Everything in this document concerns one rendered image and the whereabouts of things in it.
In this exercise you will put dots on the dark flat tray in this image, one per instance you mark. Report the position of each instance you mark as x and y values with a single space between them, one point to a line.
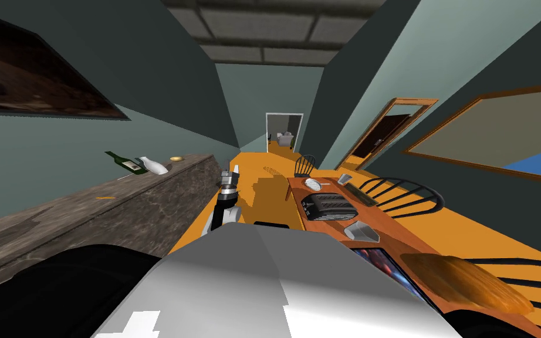
360 195

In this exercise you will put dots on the grey cup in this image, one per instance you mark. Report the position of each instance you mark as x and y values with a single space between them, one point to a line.
344 179

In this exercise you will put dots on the white round plate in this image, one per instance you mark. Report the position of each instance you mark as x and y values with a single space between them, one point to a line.
313 184

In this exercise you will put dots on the brown wooden table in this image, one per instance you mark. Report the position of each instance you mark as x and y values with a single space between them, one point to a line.
392 234

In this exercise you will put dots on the small yellow bowl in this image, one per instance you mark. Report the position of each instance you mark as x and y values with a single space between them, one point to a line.
176 159

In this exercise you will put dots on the black toaster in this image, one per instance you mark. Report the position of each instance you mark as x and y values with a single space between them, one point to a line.
329 206

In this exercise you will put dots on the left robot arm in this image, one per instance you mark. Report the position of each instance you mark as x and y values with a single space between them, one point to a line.
40 291

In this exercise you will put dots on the black spindle-back chair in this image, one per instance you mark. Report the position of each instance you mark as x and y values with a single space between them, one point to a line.
305 165
420 197

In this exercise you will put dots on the white bottle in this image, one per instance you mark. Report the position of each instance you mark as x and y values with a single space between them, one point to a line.
155 166

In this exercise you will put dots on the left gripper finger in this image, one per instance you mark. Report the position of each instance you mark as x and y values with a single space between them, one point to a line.
226 166
236 170

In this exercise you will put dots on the dark brown wall picture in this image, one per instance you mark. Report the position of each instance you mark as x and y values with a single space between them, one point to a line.
26 75

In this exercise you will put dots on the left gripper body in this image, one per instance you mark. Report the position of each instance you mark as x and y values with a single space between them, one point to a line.
229 180

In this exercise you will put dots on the wood-framed window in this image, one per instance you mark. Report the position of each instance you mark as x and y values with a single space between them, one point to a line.
500 131

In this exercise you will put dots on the dark brown door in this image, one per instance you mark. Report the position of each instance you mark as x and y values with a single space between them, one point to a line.
382 135

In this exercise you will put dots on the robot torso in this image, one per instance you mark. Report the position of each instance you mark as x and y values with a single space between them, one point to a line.
251 291

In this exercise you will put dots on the green glass bottle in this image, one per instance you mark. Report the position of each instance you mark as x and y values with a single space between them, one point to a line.
127 163

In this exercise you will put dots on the grey wedge-shaped holder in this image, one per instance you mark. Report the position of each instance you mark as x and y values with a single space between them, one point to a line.
362 232

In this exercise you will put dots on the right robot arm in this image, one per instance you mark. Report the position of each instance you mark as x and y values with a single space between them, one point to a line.
481 328

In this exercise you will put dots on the black chair with wooden seat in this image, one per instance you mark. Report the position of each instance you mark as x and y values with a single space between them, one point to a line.
463 281

